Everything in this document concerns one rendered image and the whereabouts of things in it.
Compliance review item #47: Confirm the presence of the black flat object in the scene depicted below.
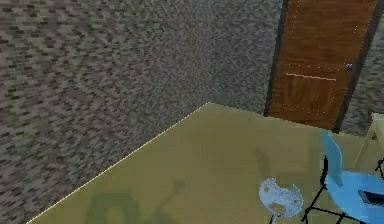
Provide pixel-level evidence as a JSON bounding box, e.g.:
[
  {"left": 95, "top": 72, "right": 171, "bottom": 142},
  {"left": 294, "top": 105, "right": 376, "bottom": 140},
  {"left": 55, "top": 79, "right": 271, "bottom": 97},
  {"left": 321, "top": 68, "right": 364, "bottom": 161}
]
[{"left": 358, "top": 190, "right": 384, "bottom": 206}]

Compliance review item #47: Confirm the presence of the pale yellow table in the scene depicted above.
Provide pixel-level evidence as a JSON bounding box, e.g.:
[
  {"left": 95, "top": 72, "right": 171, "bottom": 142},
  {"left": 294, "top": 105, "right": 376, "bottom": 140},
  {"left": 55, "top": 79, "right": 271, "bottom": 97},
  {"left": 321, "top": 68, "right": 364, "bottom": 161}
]
[{"left": 353, "top": 112, "right": 384, "bottom": 168}]

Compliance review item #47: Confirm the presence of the blue plastic chair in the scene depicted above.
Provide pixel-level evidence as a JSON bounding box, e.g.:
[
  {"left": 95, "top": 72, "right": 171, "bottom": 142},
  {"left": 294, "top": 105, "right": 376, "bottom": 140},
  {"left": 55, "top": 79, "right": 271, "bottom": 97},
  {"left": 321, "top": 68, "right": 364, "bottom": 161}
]
[{"left": 301, "top": 129, "right": 384, "bottom": 224}]

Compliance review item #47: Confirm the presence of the pale blue round stool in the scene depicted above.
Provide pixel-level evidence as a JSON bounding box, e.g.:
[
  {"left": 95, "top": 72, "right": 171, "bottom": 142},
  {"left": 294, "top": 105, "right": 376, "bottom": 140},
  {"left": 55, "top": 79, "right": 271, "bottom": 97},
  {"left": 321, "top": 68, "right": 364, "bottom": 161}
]
[{"left": 258, "top": 177, "right": 304, "bottom": 224}]

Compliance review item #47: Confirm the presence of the brown wooden room door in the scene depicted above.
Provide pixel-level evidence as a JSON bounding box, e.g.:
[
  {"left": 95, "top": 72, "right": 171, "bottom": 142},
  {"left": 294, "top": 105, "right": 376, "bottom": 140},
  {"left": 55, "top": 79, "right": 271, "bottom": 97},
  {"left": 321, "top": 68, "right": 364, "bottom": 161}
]
[{"left": 263, "top": 0, "right": 384, "bottom": 134}]

